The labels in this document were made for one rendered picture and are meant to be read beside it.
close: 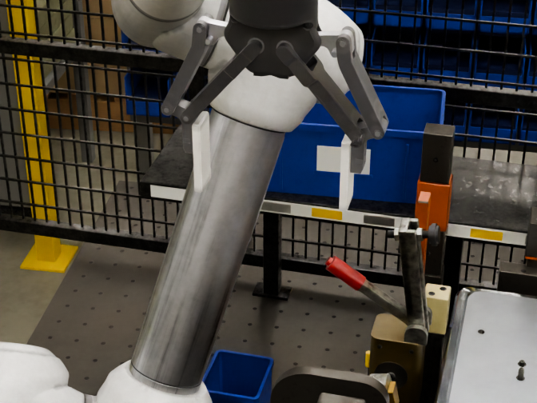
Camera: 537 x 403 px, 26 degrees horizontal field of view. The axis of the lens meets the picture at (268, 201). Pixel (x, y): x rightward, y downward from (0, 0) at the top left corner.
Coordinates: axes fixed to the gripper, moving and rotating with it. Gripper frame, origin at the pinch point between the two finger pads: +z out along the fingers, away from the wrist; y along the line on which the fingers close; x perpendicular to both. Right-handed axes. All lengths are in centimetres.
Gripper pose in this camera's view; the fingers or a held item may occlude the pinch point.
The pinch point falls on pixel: (273, 183)
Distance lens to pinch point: 106.6
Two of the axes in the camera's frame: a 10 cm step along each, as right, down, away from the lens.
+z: 0.0, 8.6, 5.1
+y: 9.7, 1.3, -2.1
